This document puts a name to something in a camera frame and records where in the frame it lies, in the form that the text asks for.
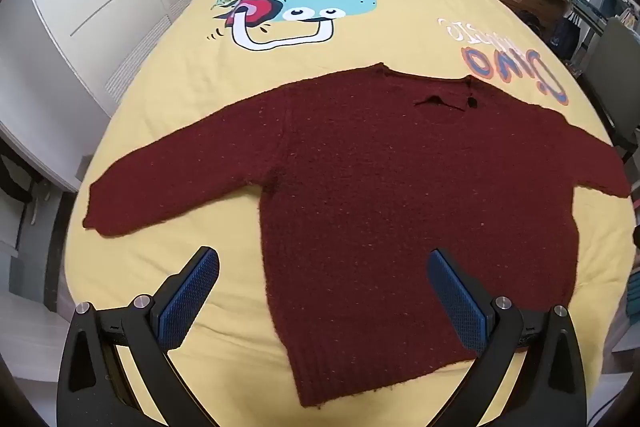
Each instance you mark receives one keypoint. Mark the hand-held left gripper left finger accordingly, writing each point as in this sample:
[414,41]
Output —
[190,297]

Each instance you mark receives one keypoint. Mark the yellow dinosaur print bed sheet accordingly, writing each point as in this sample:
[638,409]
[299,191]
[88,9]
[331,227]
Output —
[390,42]

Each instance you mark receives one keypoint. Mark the dark red knit sweater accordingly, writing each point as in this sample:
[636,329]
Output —
[375,182]

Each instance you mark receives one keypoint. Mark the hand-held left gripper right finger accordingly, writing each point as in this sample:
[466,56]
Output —
[457,297]

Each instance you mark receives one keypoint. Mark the dark bag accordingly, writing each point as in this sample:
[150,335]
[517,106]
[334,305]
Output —
[565,37]

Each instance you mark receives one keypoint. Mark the grey chair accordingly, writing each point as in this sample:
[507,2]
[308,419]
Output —
[620,57]

